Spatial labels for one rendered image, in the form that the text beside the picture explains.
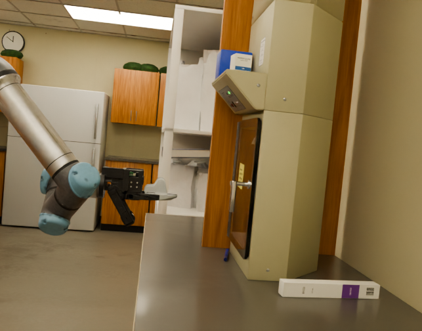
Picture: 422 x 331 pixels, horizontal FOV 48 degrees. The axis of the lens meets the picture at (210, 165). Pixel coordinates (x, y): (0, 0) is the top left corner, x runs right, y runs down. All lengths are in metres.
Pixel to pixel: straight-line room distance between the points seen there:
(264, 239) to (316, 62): 0.52
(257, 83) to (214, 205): 0.54
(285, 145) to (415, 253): 0.45
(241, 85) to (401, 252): 0.65
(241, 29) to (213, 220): 0.67
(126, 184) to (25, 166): 5.10
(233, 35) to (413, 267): 0.93
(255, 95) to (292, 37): 0.19
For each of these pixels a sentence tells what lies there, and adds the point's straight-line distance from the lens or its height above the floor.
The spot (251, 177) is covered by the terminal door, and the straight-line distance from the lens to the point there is 1.32.
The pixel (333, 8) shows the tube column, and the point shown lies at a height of 1.73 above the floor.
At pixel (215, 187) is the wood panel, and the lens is 1.66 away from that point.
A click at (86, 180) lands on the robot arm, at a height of 1.20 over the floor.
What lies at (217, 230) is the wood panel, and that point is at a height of 1.00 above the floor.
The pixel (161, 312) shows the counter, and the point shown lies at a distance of 1.06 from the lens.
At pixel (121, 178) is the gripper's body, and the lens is 1.31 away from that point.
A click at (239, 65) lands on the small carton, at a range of 1.39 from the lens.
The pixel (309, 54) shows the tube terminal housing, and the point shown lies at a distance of 1.36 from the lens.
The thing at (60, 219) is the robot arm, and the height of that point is 1.09.
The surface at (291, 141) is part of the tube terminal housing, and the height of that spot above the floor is 1.33.
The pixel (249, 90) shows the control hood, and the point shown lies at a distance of 1.30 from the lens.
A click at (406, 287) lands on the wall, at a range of 1.45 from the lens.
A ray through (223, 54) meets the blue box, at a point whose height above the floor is 1.58.
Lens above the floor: 1.31
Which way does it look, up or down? 3 degrees down
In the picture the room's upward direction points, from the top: 5 degrees clockwise
